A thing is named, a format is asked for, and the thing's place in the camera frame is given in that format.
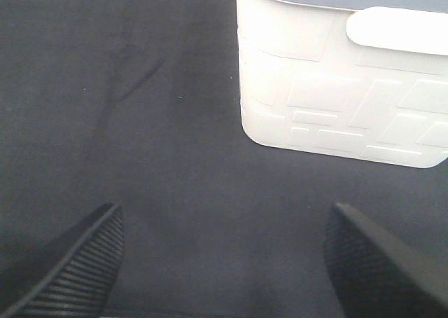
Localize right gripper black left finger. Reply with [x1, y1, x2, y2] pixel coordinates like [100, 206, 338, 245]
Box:
[1, 204, 124, 317]

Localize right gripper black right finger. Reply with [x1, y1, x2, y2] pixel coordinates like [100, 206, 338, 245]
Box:
[323, 203, 447, 317]

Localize white plastic storage bin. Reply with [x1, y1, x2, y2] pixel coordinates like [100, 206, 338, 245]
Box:
[236, 0, 447, 168]

